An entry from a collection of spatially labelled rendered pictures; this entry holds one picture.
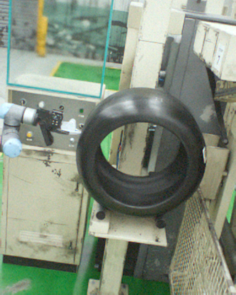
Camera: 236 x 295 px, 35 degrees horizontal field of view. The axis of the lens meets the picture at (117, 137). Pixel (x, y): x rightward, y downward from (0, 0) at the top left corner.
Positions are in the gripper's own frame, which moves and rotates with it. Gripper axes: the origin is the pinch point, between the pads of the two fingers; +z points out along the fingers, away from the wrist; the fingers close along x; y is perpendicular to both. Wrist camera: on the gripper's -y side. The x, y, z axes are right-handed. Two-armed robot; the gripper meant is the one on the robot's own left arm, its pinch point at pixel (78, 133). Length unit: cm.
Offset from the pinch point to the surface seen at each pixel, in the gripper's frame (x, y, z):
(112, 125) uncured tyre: -12.0, 11.7, 13.6
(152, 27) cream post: 26, 50, 21
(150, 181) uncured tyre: 15.3, -22.7, 40.9
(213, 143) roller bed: 38, -2, 72
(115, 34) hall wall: 887, -53, -16
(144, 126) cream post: 26.0, 2.0, 31.0
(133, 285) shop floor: 46, -119, 57
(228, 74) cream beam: -36, 47, 45
